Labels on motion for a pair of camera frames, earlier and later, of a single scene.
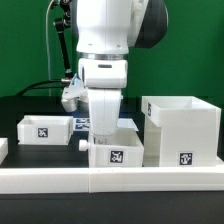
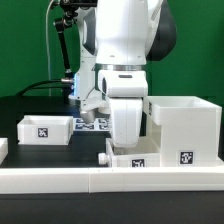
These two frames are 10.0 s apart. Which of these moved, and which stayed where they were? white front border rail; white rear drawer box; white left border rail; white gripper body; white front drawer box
Moved: white gripper body; white front drawer box
Stayed: white rear drawer box; white left border rail; white front border rail
